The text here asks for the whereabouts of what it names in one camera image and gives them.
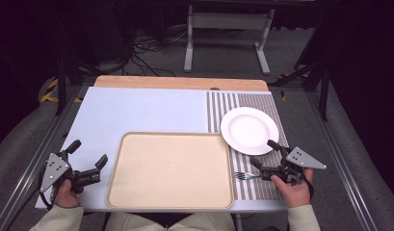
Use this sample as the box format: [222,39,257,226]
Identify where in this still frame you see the striped woven placemat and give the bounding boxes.
[205,90,290,201]

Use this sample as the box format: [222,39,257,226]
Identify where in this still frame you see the yellow black hazard tape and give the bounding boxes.
[39,78,83,104]

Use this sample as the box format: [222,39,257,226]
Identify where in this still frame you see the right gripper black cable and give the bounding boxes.
[302,172,316,201]

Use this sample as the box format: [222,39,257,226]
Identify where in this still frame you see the person's right hand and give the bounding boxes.
[270,167,315,209]

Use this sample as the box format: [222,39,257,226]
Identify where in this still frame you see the aluminium frame rail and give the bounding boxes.
[0,86,87,231]
[304,90,388,231]

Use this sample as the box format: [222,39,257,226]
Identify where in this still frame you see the person's leg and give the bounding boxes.
[167,212,237,231]
[104,212,169,231]

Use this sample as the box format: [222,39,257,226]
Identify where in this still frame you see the person's left leg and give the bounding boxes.
[104,212,169,231]

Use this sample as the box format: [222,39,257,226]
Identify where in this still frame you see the silver metal fork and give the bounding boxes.
[235,171,262,181]

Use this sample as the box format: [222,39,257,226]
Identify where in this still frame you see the person's left hand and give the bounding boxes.
[53,178,82,209]

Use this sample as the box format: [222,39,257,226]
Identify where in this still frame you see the black tripod stand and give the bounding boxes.
[270,61,330,122]
[54,54,102,116]

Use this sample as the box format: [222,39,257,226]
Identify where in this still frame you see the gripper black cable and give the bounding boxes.
[38,163,56,211]
[302,172,316,201]

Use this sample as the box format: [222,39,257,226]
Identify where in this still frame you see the person's right leg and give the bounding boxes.
[167,212,237,231]

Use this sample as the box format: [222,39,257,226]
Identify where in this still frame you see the white metal stand frame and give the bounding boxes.
[183,4,276,76]

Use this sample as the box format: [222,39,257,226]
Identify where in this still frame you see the black floor cables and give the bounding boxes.
[130,28,189,78]

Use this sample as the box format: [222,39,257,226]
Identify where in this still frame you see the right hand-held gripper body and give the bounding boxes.
[259,146,328,186]

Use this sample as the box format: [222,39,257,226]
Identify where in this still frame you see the white round plate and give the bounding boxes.
[220,106,280,157]

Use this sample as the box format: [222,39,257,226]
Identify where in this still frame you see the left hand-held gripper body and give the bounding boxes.
[39,150,102,194]

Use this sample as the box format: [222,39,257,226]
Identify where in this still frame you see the pale blue table mat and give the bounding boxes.
[35,86,290,214]

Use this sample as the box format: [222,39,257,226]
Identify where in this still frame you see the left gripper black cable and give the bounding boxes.
[38,163,56,211]

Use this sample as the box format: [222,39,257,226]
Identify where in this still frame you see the beige rectangular tray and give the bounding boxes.
[105,131,235,210]

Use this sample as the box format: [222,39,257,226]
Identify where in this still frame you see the wooden table board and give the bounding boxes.
[93,75,270,92]

